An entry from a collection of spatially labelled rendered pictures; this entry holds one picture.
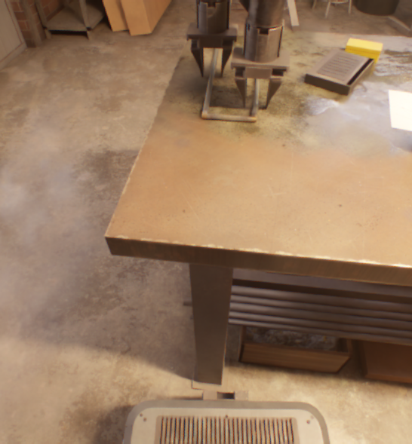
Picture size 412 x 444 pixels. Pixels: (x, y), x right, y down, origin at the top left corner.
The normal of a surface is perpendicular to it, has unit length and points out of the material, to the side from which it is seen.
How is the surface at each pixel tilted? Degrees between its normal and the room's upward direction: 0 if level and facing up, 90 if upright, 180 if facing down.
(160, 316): 0
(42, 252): 0
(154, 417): 0
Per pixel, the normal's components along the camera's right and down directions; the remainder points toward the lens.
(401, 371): 0.01, -0.68
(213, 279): -0.13, 0.75
